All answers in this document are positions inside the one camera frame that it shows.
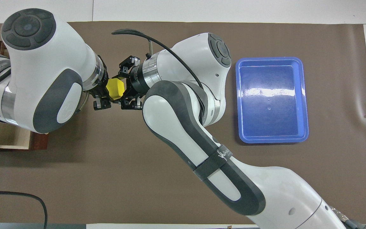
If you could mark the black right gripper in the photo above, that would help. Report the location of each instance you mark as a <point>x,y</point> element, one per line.
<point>137,81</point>

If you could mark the blue plastic tray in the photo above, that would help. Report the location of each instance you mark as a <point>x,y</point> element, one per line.
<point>270,105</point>

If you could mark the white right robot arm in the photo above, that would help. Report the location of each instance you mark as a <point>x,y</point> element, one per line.
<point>186,127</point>

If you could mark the brown table mat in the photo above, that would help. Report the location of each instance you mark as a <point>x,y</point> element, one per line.
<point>106,175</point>

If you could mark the yellow cube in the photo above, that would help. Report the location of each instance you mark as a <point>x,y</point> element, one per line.
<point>116,89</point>

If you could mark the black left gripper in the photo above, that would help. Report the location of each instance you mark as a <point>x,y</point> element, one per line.
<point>105,82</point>

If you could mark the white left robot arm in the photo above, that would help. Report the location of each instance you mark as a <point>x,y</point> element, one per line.
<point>43,63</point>

